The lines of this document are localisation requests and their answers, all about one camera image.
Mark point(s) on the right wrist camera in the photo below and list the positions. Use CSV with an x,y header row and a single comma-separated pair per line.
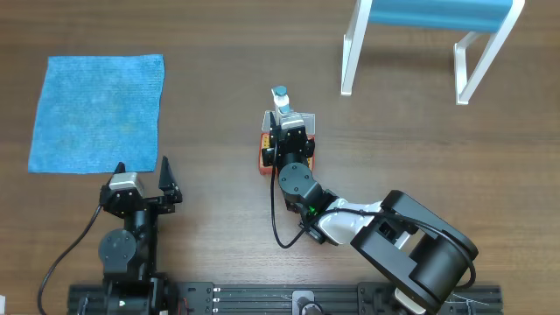
x,y
291,121

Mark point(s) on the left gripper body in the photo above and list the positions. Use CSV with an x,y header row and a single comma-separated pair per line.
x,y
124,205

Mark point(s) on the mounting rail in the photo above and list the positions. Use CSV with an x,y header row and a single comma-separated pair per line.
x,y
262,299

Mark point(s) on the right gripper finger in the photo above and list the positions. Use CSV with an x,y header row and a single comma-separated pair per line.
x,y
273,122

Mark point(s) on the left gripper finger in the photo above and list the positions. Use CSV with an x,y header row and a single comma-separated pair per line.
x,y
168,179
120,168

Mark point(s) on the blue cloth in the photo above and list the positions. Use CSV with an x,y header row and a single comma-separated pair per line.
x,y
96,114

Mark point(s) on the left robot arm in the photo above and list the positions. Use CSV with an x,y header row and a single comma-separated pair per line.
x,y
116,251

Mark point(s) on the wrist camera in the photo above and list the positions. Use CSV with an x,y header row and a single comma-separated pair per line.
x,y
127,183
291,121

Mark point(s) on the white pipette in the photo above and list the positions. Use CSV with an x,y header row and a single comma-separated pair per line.
x,y
281,98

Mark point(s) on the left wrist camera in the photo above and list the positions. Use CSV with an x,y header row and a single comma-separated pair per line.
x,y
127,183

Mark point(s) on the red and yellow tip box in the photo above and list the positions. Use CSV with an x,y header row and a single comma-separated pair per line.
x,y
264,164

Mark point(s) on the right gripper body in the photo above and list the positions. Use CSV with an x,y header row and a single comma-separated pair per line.
x,y
291,144

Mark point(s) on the white and blue stand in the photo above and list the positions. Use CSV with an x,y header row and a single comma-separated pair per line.
x,y
437,13

